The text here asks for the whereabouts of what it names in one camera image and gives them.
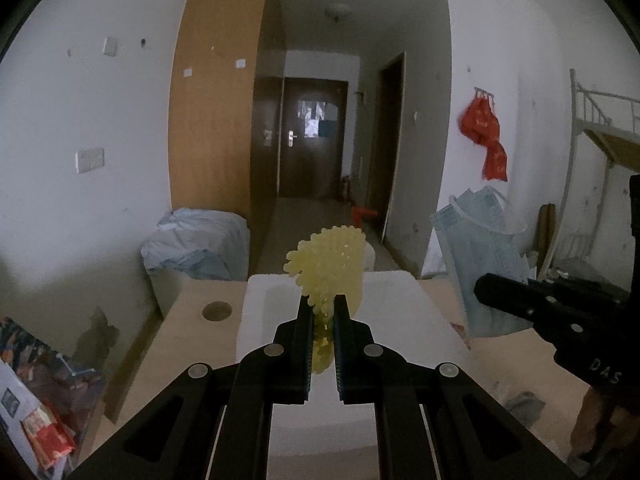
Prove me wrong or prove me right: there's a white wall socket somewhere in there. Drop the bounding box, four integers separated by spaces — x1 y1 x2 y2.
75 147 106 175

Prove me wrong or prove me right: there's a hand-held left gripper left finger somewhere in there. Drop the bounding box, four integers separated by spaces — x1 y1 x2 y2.
65 294 317 480

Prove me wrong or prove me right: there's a pale blue bedding bundle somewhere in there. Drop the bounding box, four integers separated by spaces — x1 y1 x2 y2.
141 207 251 281

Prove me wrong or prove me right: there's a light wooden wardrobe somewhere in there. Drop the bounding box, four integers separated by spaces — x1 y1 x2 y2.
169 0 288 281

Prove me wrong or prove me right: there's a colourful printed box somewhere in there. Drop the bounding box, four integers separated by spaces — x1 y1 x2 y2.
0 316 107 480

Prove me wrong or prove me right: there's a dark brown entry door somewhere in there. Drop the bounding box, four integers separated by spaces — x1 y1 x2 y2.
278 77 349 200

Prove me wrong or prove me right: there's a blue face mask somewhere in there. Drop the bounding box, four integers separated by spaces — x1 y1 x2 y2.
431 186 537 338

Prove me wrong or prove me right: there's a paper on door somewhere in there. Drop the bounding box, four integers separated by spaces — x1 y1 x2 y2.
298 100 337 138

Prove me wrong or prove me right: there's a large red plastic bag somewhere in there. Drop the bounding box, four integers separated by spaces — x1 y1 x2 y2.
459 95 502 147

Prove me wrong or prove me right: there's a white metal bunk bed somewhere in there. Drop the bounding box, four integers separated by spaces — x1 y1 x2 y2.
537 68 640 281

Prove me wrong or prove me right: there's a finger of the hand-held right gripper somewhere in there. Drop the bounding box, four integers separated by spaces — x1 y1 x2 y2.
474 273 632 352

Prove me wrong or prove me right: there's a leaning wooden board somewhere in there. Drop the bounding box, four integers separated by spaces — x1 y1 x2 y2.
537 203 557 271

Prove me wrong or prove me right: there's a dark side doorway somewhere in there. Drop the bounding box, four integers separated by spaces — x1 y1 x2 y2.
367 52 406 246

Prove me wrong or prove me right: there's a yellow bumpy soft toy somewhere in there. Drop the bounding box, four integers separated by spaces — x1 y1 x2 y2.
284 226 367 376

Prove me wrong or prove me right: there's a white foam box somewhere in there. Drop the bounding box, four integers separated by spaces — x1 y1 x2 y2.
235 270 473 456

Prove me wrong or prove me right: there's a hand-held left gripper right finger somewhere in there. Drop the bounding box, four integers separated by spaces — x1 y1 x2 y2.
333 294 576 480

